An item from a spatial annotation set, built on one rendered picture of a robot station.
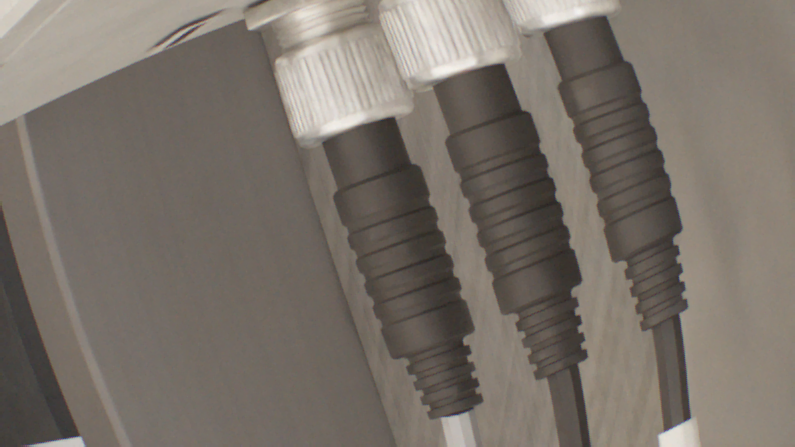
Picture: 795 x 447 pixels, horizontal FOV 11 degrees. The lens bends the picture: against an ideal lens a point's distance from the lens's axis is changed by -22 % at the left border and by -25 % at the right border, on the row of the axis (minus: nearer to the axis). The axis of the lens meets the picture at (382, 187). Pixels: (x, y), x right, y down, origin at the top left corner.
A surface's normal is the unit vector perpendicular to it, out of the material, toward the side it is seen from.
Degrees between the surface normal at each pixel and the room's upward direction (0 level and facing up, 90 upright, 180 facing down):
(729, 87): 90
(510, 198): 49
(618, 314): 90
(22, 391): 42
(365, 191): 55
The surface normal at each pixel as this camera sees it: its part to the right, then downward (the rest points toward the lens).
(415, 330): -0.28, 0.04
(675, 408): 0.00, 0.02
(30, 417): 0.34, -0.22
